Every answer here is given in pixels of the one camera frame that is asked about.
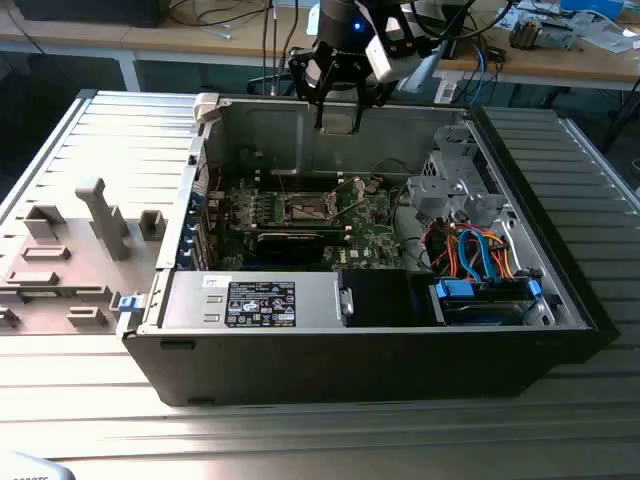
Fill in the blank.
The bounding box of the metal socket cover frame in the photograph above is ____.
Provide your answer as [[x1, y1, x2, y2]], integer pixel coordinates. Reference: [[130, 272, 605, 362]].
[[325, 177, 365, 224]]

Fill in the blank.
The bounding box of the black PC case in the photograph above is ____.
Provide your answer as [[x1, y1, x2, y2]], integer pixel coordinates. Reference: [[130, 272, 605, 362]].
[[115, 92, 619, 409]]

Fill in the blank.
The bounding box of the multicolour power wire bundle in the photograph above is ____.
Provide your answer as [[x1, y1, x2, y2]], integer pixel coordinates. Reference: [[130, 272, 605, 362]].
[[489, 232, 519, 281]]

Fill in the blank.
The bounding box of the pale grey device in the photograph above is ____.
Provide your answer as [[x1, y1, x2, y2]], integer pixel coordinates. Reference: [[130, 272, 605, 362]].
[[0, 451, 76, 480]]

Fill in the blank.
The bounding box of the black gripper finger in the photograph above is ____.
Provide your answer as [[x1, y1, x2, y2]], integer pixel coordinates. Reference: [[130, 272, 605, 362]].
[[287, 44, 335, 131], [352, 73, 397, 135]]

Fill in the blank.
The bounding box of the green motherboard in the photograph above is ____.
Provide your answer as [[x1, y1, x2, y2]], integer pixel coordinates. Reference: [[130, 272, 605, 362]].
[[209, 172, 416, 274]]

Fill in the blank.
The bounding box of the grey parts rack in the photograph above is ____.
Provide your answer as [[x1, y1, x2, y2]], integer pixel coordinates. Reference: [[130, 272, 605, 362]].
[[0, 176, 167, 337]]

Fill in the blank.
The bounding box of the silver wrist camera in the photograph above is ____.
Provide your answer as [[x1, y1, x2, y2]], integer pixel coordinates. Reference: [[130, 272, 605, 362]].
[[364, 32, 421, 84]]

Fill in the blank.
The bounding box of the beige case handle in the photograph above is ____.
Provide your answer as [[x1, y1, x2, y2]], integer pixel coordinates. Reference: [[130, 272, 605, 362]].
[[192, 92, 223, 124]]

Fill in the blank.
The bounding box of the blue box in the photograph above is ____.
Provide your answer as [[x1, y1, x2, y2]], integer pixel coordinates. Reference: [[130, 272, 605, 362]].
[[559, 0, 625, 21]]

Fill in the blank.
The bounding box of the red orange wire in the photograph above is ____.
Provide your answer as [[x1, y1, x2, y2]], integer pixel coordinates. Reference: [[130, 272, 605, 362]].
[[427, 222, 461, 274]]

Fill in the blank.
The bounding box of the CPU socket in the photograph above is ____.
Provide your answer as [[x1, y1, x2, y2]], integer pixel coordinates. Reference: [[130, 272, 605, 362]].
[[280, 191, 337, 226]]

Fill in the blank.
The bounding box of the black graphics card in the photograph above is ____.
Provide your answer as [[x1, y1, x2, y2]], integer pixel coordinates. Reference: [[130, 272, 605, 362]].
[[254, 230, 326, 265]]

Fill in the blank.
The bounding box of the black computer box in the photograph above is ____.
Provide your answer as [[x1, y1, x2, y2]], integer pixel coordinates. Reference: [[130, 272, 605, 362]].
[[13, 0, 165, 29]]

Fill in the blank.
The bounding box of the CPU cooler heatsink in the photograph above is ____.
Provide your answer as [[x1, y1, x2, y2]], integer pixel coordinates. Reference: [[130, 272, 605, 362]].
[[508, 13, 545, 50]]

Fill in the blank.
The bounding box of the silver metal disk bay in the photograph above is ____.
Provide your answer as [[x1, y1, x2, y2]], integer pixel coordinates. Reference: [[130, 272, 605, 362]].
[[407, 124, 509, 224]]

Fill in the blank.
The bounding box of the hard disk in blue carrier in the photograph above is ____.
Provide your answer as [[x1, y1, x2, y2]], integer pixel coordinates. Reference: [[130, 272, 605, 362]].
[[428, 276, 545, 327]]

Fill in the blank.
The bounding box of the silver power supply unit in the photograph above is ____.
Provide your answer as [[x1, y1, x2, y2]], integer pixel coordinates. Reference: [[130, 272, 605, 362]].
[[159, 271, 347, 331]]

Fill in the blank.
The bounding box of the black plastic shroud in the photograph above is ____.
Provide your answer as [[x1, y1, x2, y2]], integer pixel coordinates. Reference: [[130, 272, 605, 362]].
[[339, 268, 437, 329]]

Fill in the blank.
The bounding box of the grey metal drive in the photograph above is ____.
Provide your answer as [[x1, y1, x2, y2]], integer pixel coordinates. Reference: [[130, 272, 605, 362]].
[[542, 17, 576, 51]]

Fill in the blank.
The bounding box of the wooden desk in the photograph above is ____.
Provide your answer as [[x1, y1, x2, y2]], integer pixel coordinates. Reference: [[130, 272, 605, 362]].
[[432, 0, 640, 92], [0, 0, 321, 64]]

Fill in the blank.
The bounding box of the silver-topped CPU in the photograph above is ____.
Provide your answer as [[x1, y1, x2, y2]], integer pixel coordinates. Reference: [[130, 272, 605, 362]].
[[321, 112, 359, 137]]

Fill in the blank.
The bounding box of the blue plastic case latch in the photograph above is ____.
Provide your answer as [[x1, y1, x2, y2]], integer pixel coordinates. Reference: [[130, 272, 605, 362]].
[[118, 293, 144, 317]]

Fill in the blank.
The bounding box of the blue data wire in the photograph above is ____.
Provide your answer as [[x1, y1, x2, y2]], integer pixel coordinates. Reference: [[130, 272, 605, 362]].
[[456, 227, 477, 284], [473, 229, 496, 284]]

